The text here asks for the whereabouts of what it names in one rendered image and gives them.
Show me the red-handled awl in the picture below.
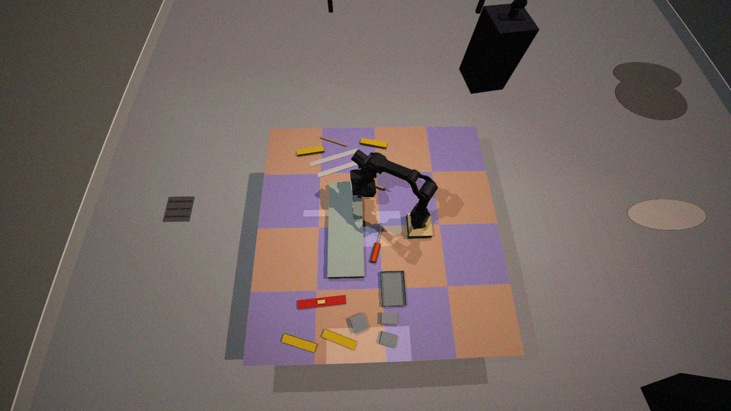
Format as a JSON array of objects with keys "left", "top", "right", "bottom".
[{"left": 370, "top": 228, "right": 382, "bottom": 263}]

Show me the long red bar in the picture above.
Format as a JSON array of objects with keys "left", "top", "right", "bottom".
[{"left": 298, "top": 295, "right": 346, "bottom": 309}]

